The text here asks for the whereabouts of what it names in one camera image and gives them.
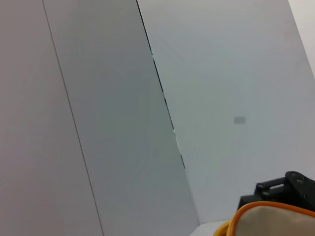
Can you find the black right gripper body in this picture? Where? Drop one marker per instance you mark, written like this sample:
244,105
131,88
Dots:
301,191

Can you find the beige food bag orange trim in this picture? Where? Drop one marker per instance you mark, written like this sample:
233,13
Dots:
270,221

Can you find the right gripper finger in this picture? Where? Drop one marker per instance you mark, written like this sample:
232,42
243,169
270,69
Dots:
268,191

